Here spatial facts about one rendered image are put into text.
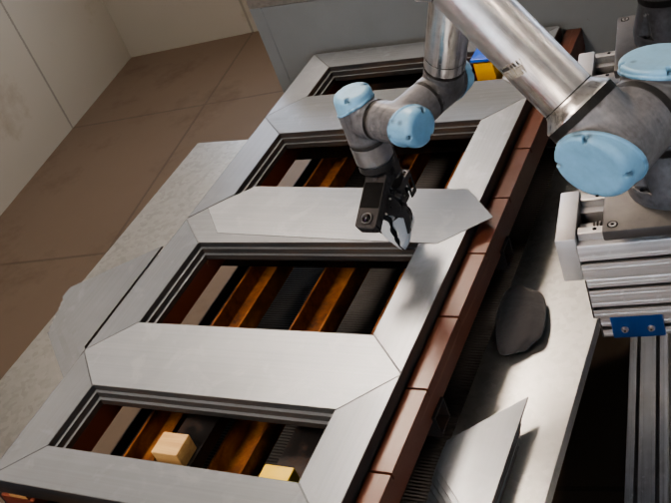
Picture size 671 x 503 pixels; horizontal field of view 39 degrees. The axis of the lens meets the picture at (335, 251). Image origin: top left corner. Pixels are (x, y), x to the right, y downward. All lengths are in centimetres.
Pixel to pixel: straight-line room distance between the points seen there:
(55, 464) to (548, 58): 113
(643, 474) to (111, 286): 130
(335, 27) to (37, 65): 279
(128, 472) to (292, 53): 159
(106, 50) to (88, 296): 364
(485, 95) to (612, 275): 83
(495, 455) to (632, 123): 62
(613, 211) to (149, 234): 138
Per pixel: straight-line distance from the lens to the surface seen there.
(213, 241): 219
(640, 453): 225
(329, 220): 208
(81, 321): 229
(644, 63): 145
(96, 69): 576
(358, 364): 170
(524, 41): 137
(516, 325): 188
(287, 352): 179
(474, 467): 165
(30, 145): 520
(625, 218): 154
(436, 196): 203
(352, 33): 281
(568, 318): 191
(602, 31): 259
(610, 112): 136
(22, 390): 228
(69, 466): 183
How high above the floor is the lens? 197
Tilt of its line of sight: 34 degrees down
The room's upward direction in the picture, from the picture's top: 23 degrees counter-clockwise
